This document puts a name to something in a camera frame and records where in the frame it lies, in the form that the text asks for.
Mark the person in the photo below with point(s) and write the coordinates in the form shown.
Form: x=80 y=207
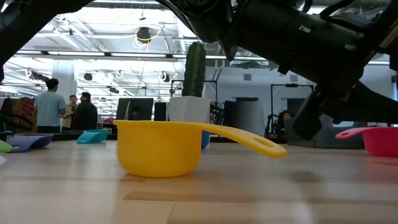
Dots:
x=284 y=116
x=49 y=105
x=71 y=115
x=86 y=115

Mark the teal measuring cup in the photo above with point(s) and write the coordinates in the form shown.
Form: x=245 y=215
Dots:
x=92 y=137

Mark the blue measuring cup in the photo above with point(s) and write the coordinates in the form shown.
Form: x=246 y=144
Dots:
x=206 y=140

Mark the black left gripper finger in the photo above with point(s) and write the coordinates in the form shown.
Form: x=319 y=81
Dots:
x=308 y=124
x=373 y=109

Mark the colourful poster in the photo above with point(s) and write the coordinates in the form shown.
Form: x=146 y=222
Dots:
x=217 y=112

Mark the white plant pot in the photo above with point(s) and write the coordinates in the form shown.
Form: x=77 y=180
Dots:
x=189 y=109

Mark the pink measuring cup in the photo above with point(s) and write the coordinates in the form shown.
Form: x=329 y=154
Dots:
x=381 y=141

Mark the white pillar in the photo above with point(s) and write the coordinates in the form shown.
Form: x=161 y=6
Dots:
x=63 y=71

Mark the purple-blue measuring cup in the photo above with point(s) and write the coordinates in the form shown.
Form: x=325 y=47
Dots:
x=28 y=142

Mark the grey cabinet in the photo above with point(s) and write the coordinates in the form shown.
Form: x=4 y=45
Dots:
x=245 y=115

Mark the black computer monitor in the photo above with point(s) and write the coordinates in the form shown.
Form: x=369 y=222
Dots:
x=140 y=109

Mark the green measuring cup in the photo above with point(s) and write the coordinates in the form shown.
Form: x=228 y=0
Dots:
x=3 y=147

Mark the green cactus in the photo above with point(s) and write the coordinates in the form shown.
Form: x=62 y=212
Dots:
x=194 y=71

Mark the black ceiling fixture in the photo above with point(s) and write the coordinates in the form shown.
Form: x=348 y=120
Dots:
x=143 y=34

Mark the yellow measuring cup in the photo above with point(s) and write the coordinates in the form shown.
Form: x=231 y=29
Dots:
x=158 y=149

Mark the grey plastic basket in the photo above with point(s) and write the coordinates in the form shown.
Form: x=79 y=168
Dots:
x=342 y=137

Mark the patterned colourful tapestry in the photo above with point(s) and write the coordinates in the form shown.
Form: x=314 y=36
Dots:
x=21 y=112

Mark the black metal stand frame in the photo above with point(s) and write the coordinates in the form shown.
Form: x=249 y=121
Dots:
x=292 y=85

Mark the black box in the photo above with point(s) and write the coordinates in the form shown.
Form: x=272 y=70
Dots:
x=160 y=112

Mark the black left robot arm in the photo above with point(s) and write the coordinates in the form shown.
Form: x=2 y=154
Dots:
x=28 y=28

